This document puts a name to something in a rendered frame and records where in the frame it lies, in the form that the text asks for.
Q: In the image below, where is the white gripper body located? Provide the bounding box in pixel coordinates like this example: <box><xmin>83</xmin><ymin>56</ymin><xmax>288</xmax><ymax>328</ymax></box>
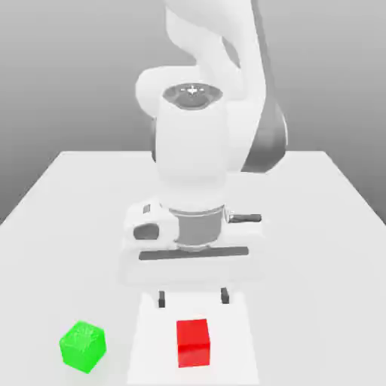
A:
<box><xmin>116</xmin><ymin>233</ymin><xmax>267</xmax><ymax>287</ymax></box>

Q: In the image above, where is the small red cube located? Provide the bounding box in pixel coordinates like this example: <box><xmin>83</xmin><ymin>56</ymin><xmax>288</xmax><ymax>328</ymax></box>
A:
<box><xmin>176</xmin><ymin>318</ymin><xmax>211</xmax><ymax>369</ymax></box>

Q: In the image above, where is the small green cube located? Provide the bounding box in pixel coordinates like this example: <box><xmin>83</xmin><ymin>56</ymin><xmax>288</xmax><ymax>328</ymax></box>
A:
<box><xmin>58</xmin><ymin>320</ymin><xmax>108</xmax><ymax>375</ymax></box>

